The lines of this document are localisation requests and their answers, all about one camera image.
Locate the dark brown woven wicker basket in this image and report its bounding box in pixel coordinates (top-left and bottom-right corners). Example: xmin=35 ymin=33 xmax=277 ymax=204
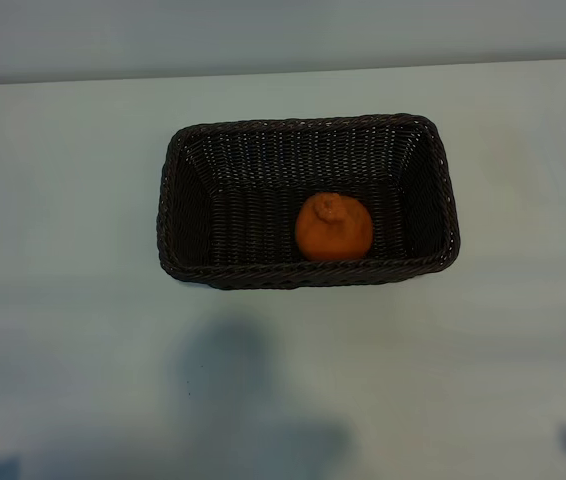
xmin=156 ymin=112 xmax=462 ymax=291

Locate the orange fruit with knobbed top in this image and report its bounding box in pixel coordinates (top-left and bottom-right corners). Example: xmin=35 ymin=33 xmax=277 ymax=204
xmin=295 ymin=192 xmax=374 ymax=262

